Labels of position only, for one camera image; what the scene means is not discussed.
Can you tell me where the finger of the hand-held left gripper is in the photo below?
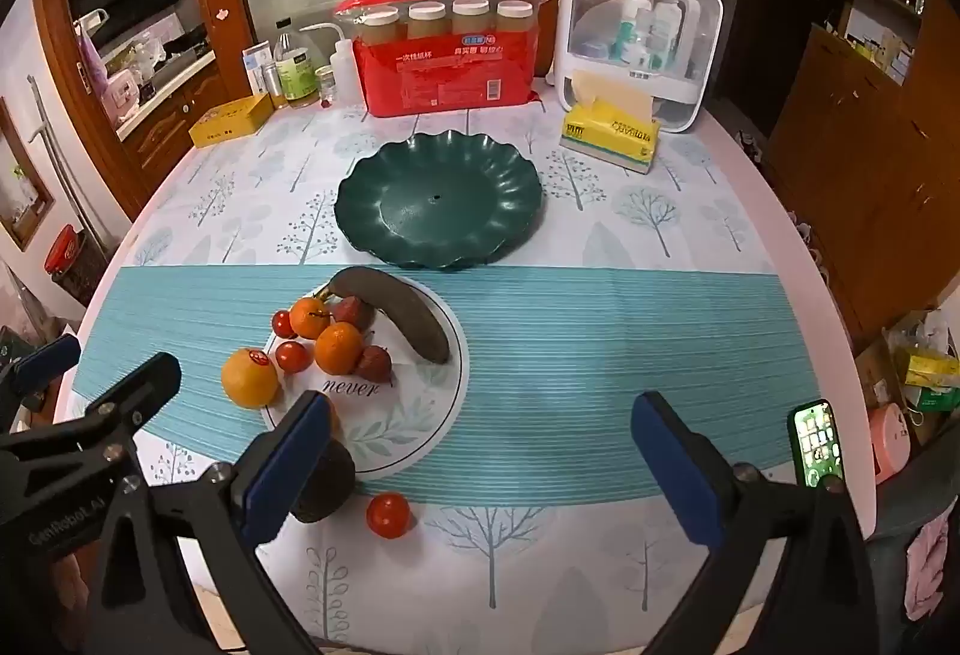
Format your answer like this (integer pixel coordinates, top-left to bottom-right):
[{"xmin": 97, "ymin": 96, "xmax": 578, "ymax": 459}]
[
  {"xmin": 0, "ymin": 334, "xmax": 82, "ymax": 412},
  {"xmin": 0, "ymin": 352, "xmax": 182, "ymax": 477}
]

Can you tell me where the red box of jars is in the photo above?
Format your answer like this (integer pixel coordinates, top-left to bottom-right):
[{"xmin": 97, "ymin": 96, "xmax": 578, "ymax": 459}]
[{"xmin": 334, "ymin": 0, "xmax": 560, "ymax": 118}]

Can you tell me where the pink cloth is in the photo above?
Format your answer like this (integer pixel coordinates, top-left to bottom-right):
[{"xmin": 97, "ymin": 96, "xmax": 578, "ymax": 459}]
[{"xmin": 904, "ymin": 518, "xmax": 955, "ymax": 622}]

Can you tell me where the white lid jar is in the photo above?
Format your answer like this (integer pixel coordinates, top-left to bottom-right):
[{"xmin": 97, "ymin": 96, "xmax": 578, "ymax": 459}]
[
  {"xmin": 451, "ymin": 0, "xmax": 491, "ymax": 38},
  {"xmin": 496, "ymin": 0, "xmax": 535, "ymax": 35},
  {"xmin": 363, "ymin": 5, "xmax": 401, "ymax": 46},
  {"xmin": 407, "ymin": 2, "xmax": 447, "ymax": 42}
]

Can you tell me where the wooden shelf cabinet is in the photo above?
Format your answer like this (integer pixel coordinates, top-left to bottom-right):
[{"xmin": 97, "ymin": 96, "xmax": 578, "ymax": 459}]
[{"xmin": 765, "ymin": 0, "xmax": 960, "ymax": 356}]

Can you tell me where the flat yellow box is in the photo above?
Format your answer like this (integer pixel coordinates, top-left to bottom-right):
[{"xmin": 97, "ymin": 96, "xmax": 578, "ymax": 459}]
[{"xmin": 187, "ymin": 94, "xmax": 275, "ymax": 149}]

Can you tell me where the smartphone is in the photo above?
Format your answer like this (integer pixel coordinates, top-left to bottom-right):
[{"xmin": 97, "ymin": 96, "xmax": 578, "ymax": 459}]
[{"xmin": 787, "ymin": 398, "xmax": 846, "ymax": 487}]

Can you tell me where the large orange with sticker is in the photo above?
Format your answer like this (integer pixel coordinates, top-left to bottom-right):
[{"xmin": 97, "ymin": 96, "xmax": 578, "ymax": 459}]
[{"xmin": 220, "ymin": 347, "xmax": 281, "ymax": 410}]

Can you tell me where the dark green scalloped plate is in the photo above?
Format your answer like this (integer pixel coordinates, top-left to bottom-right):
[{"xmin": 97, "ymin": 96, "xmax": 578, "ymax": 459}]
[{"xmin": 335, "ymin": 131, "xmax": 542, "ymax": 271}]

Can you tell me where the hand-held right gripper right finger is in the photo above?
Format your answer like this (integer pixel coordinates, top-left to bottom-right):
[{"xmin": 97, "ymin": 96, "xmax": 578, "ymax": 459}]
[{"xmin": 630, "ymin": 391, "xmax": 882, "ymax": 655}]

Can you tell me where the glass bottle green label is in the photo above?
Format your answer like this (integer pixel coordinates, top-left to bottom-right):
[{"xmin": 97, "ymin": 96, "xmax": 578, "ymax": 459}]
[{"xmin": 272, "ymin": 19, "xmax": 320, "ymax": 110}]

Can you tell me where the brown coconut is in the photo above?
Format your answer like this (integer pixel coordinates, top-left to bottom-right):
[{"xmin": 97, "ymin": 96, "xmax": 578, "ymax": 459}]
[{"xmin": 289, "ymin": 439, "xmax": 357, "ymax": 525}]

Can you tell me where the teal cosmetic bottle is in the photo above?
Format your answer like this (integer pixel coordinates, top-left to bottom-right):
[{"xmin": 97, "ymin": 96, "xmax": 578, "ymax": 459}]
[{"xmin": 616, "ymin": 0, "xmax": 652, "ymax": 67}]

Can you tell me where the yellow packet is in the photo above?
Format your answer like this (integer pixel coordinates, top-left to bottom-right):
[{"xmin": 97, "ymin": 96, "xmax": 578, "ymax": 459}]
[{"xmin": 904, "ymin": 355, "xmax": 960, "ymax": 412}]

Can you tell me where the red bin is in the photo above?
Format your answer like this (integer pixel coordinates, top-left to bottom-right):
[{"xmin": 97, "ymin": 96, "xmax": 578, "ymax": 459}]
[{"xmin": 43, "ymin": 223, "xmax": 107, "ymax": 309}]

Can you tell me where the wooden kitchen cabinet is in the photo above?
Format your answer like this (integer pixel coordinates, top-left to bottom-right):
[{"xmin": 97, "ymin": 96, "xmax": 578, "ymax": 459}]
[{"xmin": 30, "ymin": 0, "xmax": 252, "ymax": 198}]

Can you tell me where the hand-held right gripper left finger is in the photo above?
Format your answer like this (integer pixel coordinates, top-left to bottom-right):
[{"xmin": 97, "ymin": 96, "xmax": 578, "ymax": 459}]
[{"xmin": 86, "ymin": 391, "xmax": 336, "ymax": 655}]

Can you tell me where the tangerine with stem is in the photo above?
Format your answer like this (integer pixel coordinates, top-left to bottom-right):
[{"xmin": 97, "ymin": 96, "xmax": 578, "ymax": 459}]
[{"xmin": 289, "ymin": 297, "xmax": 332, "ymax": 339}]

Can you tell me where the red lychee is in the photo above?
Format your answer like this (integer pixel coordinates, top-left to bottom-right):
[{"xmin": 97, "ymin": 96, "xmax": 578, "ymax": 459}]
[
  {"xmin": 332, "ymin": 296, "xmax": 376, "ymax": 333},
  {"xmin": 354, "ymin": 345, "xmax": 394, "ymax": 382}
]

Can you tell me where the small white blue box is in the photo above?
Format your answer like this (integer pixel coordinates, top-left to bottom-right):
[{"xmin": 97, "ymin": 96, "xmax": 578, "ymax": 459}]
[{"xmin": 242, "ymin": 43, "xmax": 280, "ymax": 97}]

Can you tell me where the pink round container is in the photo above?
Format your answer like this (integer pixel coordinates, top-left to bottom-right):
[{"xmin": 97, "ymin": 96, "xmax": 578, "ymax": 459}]
[{"xmin": 870, "ymin": 403, "xmax": 913, "ymax": 485}]

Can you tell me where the tree print tablecloth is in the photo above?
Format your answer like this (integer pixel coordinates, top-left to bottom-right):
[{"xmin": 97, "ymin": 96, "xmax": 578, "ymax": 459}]
[{"xmin": 52, "ymin": 100, "xmax": 878, "ymax": 655}]

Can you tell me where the yellow tissue box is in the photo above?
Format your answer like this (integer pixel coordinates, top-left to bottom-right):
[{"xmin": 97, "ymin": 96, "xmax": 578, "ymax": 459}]
[{"xmin": 560, "ymin": 71, "xmax": 661, "ymax": 176}]

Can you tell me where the dark brown overripe banana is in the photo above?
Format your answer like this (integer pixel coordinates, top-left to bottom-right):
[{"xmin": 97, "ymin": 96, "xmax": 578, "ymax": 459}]
[{"xmin": 328, "ymin": 266, "xmax": 451, "ymax": 366}]

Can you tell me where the white squeeze bottle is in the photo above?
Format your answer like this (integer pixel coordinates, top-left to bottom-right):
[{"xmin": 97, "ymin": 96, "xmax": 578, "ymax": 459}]
[{"xmin": 300, "ymin": 22, "xmax": 363, "ymax": 104}]

